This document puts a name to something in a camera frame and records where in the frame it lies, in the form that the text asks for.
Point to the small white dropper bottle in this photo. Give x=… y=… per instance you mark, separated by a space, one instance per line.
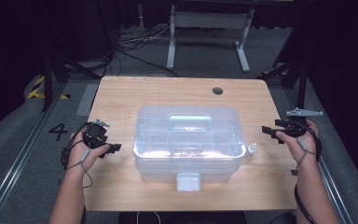
x=250 y=151

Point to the black tape strip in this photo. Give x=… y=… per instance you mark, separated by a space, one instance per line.
x=294 y=172

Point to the person's dark clothing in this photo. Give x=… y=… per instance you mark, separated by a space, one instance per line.
x=183 y=217

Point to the person's right hand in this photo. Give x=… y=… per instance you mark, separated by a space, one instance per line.
x=304 y=152

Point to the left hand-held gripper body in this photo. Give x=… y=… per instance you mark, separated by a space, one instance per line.
x=93 y=136

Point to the person's left hand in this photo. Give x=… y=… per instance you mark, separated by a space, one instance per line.
x=77 y=155

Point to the black curtain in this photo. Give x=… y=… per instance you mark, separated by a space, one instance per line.
x=348 y=62
x=6 y=46

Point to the grey metal desk frame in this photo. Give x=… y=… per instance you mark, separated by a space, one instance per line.
x=209 y=20

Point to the black tripod stand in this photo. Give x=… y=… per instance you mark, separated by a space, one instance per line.
x=301 y=84
x=47 y=84

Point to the clear plastic storage box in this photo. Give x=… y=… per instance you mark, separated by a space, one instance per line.
x=155 y=140

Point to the metal floor rail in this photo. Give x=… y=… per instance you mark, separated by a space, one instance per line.
x=331 y=186
x=18 y=161

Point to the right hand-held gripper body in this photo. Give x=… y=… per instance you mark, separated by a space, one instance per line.
x=296 y=128

